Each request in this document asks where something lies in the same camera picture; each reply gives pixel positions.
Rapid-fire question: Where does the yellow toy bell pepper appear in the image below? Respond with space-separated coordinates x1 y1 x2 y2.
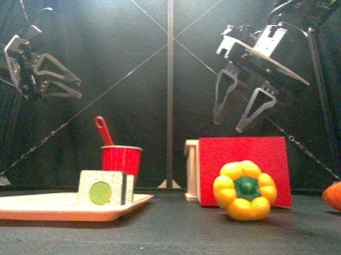
212 159 280 222

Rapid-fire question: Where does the thin diagonal brace rod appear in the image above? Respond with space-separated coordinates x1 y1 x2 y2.
0 0 224 177
129 0 341 181

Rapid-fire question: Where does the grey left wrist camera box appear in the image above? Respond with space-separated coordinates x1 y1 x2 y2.
19 24 46 41

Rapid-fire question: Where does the cream square plastic plate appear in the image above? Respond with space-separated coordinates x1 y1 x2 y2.
0 192 155 223

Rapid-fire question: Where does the dark slanted frame pole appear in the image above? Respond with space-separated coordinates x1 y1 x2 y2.
305 27 341 170

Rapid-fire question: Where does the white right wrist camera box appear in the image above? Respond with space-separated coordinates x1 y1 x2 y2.
253 23 289 58

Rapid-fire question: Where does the red plastic utensil handle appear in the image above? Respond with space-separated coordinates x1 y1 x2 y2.
94 116 117 147

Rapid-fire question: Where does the orange toy fruit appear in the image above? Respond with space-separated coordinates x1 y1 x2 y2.
321 180 341 212

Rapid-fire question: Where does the red wooden toy box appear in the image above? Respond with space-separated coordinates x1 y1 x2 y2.
182 135 295 208

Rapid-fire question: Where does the vertical metal frame pole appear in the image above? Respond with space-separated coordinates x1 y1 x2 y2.
158 0 184 191

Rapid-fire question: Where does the sushi roll piece green centre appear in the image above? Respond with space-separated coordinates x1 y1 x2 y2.
77 169 137 207

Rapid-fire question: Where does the red ribbed plastic cup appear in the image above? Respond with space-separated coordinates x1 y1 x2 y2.
101 144 145 184

